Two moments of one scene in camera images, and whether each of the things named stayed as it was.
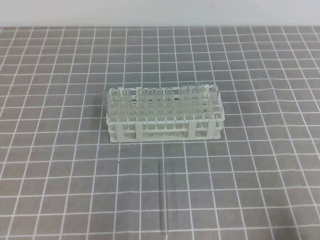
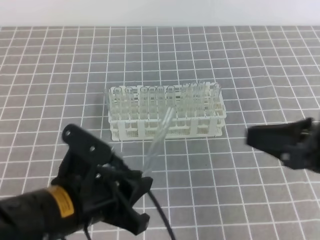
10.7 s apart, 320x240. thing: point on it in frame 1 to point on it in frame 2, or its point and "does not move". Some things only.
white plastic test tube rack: [186, 113] does not move
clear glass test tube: [163, 197] to [163, 128]
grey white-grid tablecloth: [61, 179] does not move
